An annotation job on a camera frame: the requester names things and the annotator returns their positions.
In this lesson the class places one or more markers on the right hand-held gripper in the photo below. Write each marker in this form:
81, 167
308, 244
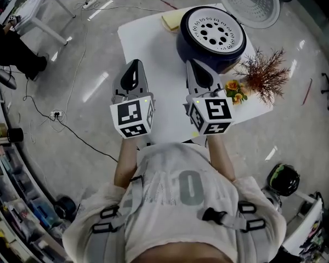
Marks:
216, 114

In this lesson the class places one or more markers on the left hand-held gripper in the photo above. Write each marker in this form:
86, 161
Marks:
131, 116

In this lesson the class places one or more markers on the dark blue rice cooker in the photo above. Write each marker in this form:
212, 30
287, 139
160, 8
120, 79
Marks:
197, 59

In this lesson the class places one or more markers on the white perforated round plate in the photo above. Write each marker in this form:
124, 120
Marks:
230, 31

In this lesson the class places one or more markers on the person's right forearm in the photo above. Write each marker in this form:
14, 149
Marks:
220, 157

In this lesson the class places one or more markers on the person's left forearm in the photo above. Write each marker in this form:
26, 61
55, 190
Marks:
126, 163

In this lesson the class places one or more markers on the orange flower potted plant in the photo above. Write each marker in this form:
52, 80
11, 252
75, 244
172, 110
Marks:
235, 90

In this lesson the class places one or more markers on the dried brown plant in vase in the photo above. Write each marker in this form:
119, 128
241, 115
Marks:
266, 75

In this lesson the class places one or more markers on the pale yellow pad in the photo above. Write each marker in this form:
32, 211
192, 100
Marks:
171, 22

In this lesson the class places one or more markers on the small white power strip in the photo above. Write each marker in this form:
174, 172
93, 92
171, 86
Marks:
56, 114

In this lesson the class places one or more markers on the long white power strip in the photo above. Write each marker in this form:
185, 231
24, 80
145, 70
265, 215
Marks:
89, 3

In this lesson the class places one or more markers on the red strip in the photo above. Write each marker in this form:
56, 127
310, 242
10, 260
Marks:
307, 92

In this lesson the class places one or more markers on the white background table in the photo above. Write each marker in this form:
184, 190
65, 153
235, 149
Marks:
38, 12

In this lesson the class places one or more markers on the black cylinder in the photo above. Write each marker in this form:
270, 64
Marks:
15, 135

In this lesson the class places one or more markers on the black helmet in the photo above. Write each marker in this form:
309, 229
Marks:
283, 179

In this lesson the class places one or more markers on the black round roll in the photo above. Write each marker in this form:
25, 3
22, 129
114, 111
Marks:
65, 207

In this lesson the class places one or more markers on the grey harness with black buckles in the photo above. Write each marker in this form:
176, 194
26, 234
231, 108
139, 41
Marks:
235, 222

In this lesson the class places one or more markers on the person's white printed shirt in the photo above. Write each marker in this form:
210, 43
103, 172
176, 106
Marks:
181, 229

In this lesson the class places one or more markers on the white shelf unit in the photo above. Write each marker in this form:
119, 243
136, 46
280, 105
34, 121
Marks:
13, 196

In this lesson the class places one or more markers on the white side table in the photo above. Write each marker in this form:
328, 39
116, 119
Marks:
304, 223

